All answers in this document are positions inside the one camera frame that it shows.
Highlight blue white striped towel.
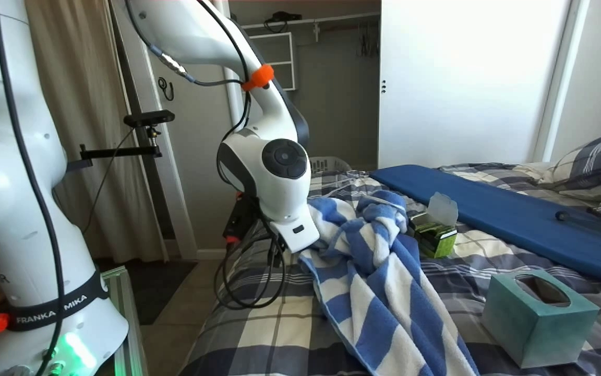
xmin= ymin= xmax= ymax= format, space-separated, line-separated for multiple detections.
xmin=300 ymin=189 xmax=477 ymax=376

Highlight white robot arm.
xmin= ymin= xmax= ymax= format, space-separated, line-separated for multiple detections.
xmin=0 ymin=0 xmax=317 ymax=376

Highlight white laundry basket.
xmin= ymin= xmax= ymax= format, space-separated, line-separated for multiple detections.
xmin=310 ymin=157 xmax=350 ymax=177

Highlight small green box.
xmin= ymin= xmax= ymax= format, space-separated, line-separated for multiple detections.
xmin=409 ymin=191 xmax=459 ymax=259

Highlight blue plaid duvet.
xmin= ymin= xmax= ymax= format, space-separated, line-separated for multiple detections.
xmin=177 ymin=163 xmax=601 ymax=376

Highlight white closet door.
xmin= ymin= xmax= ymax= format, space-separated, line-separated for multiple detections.
xmin=378 ymin=0 xmax=570 ymax=167

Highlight teal tissue box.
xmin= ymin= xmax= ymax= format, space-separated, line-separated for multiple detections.
xmin=482 ymin=269 xmax=599 ymax=368

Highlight blue ironing board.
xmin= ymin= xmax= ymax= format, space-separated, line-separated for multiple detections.
xmin=370 ymin=165 xmax=601 ymax=279

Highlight plaid pillow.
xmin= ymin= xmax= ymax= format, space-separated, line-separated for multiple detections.
xmin=548 ymin=124 xmax=601 ymax=217

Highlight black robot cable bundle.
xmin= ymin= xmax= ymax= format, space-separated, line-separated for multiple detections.
xmin=211 ymin=193 xmax=291 ymax=311

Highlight black camera on stand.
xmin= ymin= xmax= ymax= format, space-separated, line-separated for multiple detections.
xmin=65 ymin=109 xmax=177 ymax=173

